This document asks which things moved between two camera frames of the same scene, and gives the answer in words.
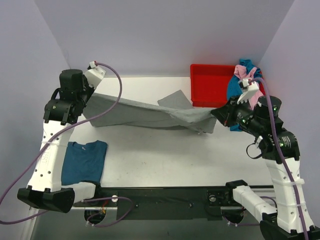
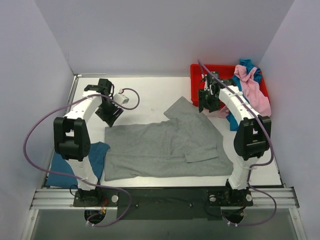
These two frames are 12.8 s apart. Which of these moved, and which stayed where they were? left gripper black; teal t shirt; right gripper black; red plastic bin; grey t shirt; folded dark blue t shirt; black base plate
Moved: grey t shirt; right gripper black; left gripper black
Stayed: folded dark blue t shirt; red plastic bin; teal t shirt; black base plate
